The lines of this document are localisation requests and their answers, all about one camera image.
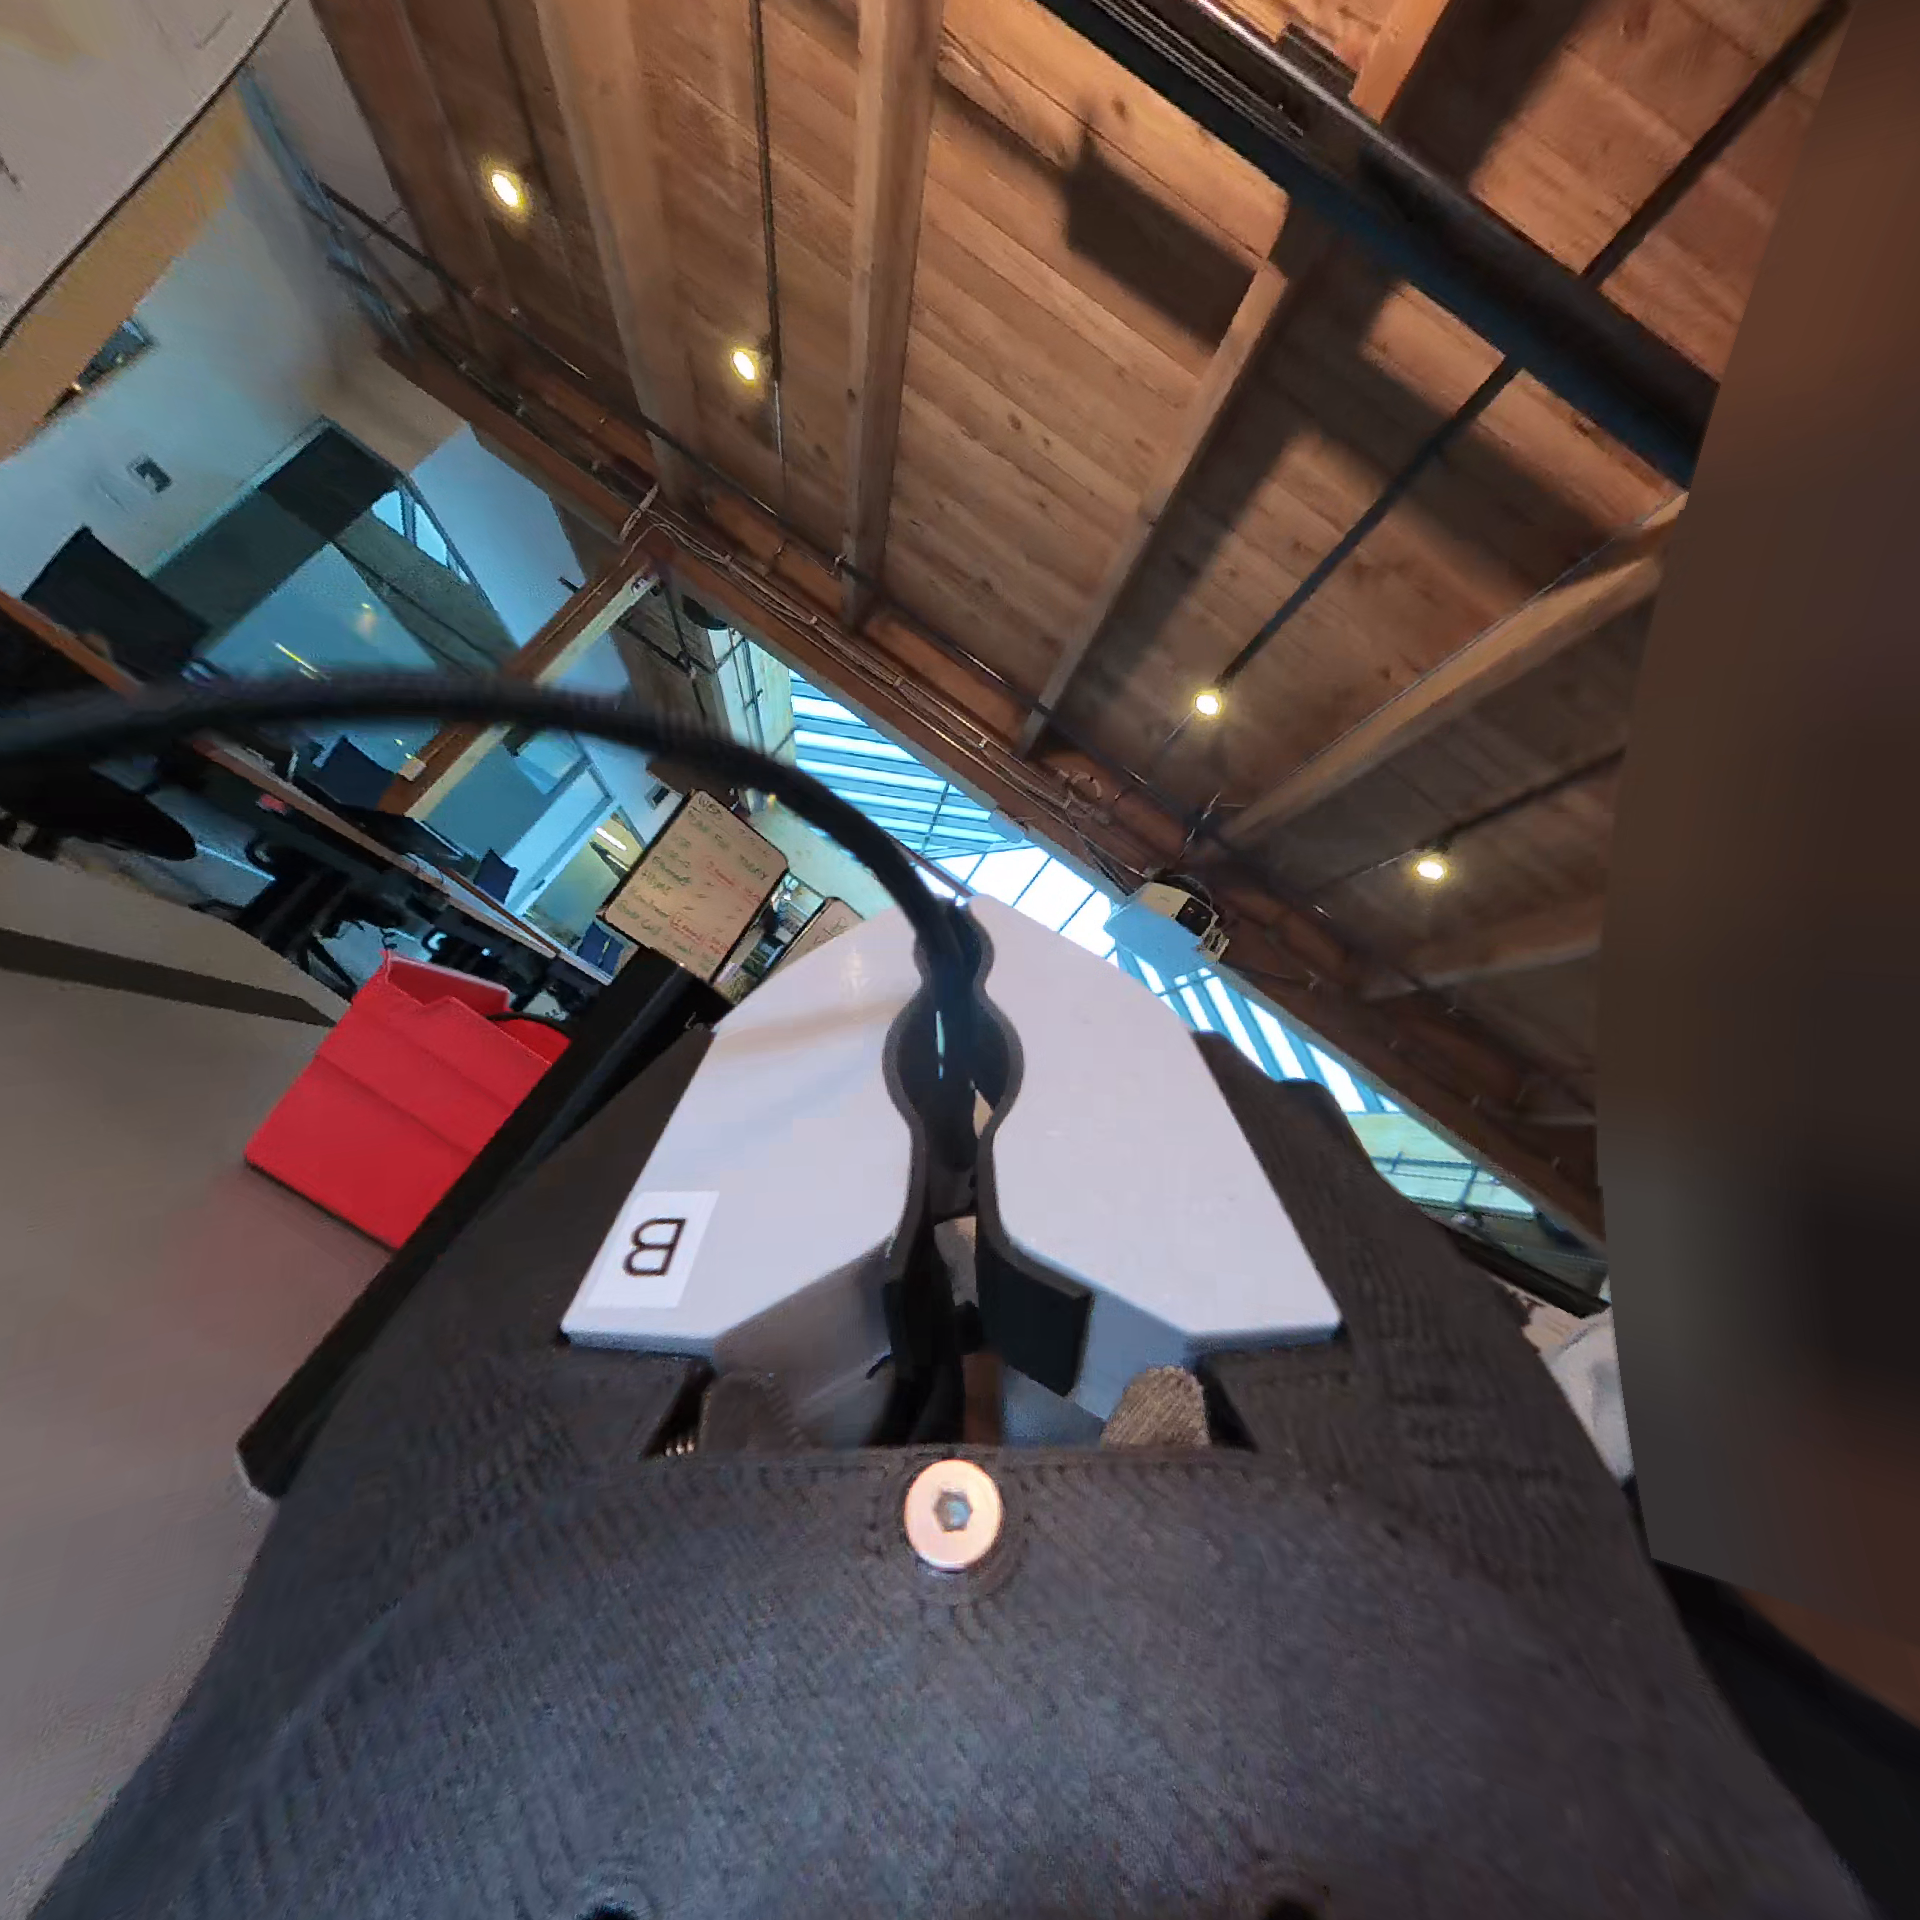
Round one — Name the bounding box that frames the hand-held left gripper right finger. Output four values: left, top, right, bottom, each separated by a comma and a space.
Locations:
967, 896, 1344, 1439

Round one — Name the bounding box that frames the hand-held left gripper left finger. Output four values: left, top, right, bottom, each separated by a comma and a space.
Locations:
559, 896, 968, 1450

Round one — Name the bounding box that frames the black braided USB cable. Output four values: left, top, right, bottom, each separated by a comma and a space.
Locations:
0, 678, 1011, 1450

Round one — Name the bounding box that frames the red plastic bin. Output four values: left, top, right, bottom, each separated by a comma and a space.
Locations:
244, 948, 576, 1251

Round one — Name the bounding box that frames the handwritten whiteboard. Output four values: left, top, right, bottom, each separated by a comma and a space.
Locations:
756, 896, 868, 1004
599, 791, 794, 986

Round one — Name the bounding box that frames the ceiling projector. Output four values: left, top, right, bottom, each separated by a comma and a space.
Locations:
1127, 872, 1234, 958

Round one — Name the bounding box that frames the black flat bar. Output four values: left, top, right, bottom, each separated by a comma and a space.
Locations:
238, 958, 725, 1501

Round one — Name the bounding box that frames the wooden pillar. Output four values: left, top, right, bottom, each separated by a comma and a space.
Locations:
381, 546, 669, 826

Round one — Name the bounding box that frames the black swivel office chair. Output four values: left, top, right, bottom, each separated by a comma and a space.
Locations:
0, 645, 204, 864

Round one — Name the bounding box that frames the black computer monitor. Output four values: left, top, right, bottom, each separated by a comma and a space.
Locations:
23, 527, 213, 684

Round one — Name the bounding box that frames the black hanging light fixture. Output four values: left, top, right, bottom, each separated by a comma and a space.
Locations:
1048, 0, 1718, 485

